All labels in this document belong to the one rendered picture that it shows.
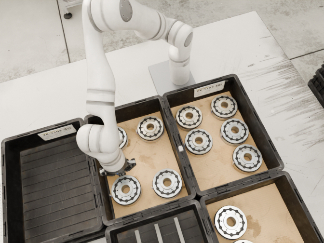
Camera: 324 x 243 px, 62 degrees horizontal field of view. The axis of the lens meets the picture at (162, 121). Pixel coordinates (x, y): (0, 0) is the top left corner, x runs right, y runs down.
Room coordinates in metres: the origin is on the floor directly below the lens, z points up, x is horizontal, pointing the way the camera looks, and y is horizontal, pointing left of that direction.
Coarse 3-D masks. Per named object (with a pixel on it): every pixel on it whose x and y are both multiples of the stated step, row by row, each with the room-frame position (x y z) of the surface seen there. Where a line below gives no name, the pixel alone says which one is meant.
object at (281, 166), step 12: (204, 84) 0.56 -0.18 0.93; (240, 84) 0.54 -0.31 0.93; (168, 108) 0.48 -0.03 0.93; (252, 108) 0.44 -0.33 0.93; (264, 132) 0.34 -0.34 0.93; (180, 144) 0.33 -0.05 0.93; (276, 156) 0.25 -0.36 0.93; (276, 168) 0.21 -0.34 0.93; (192, 180) 0.21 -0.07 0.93; (240, 180) 0.19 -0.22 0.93; (204, 192) 0.17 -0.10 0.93
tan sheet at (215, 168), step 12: (204, 108) 0.51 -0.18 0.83; (204, 120) 0.46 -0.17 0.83; (216, 120) 0.46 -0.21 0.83; (180, 132) 0.42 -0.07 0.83; (216, 132) 0.40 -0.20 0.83; (216, 144) 0.36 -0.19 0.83; (252, 144) 0.34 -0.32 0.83; (192, 156) 0.32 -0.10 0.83; (204, 156) 0.31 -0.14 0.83; (216, 156) 0.31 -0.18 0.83; (228, 156) 0.30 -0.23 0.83; (192, 168) 0.28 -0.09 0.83; (204, 168) 0.27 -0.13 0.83; (216, 168) 0.26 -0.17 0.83; (228, 168) 0.26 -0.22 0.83; (264, 168) 0.24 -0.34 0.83; (204, 180) 0.23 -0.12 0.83; (216, 180) 0.22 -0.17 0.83; (228, 180) 0.22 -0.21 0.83
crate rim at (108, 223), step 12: (156, 96) 0.54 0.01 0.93; (120, 108) 0.50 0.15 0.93; (84, 120) 0.47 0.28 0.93; (168, 120) 0.43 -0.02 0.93; (180, 156) 0.29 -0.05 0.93; (96, 168) 0.29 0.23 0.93; (96, 180) 0.25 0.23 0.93; (192, 192) 0.17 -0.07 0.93; (168, 204) 0.14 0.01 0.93; (132, 216) 0.12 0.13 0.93
